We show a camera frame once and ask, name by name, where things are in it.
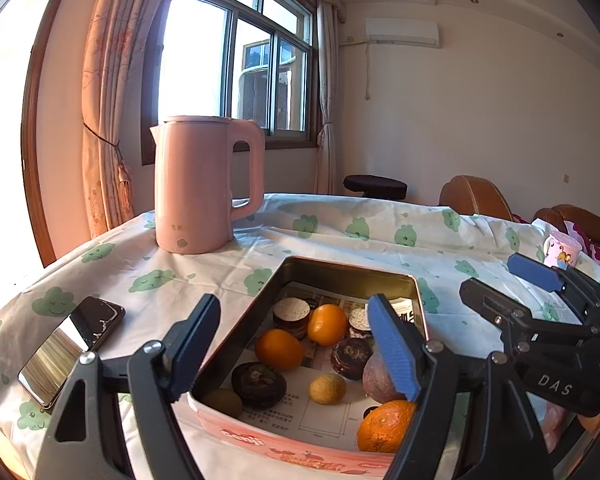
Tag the person's right hand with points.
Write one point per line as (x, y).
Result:
(560, 422)

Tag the long pink curtain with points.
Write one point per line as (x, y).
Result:
(110, 85)

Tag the brown leather chair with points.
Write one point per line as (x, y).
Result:
(472, 197)

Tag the wooden door frame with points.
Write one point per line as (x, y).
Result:
(35, 135)

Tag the pink electric kettle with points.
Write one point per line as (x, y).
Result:
(195, 185)

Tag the large tangerine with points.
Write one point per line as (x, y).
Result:
(384, 427)

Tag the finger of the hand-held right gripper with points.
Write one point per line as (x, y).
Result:
(535, 270)
(500, 307)

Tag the black smartphone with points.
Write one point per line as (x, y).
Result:
(70, 350)

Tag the small oval orange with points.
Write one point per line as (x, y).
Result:
(279, 349)

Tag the round sesame-topped cake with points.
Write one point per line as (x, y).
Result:
(291, 310)
(358, 321)

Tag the pink cartoon cup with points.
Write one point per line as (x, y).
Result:
(562, 250)

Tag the sliding glass window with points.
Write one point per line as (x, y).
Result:
(232, 60)

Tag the brown passion fruit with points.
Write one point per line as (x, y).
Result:
(379, 382)

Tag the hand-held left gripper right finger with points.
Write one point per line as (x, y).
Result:
(392, 355)

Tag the small round orange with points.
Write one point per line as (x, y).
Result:
(326, 324)

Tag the narrow pink curtain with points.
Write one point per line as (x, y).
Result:
(327, 85)

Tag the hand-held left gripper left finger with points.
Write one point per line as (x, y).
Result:
(195, 350)

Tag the pink tin box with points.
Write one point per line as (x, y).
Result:
(350, 275)

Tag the small brown-green longan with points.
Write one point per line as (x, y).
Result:
(223, 403)
(327, 388)

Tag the white air conditioner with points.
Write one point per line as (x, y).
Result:
(402, 32)

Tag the black round stool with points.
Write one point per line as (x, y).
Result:
(375, 185)

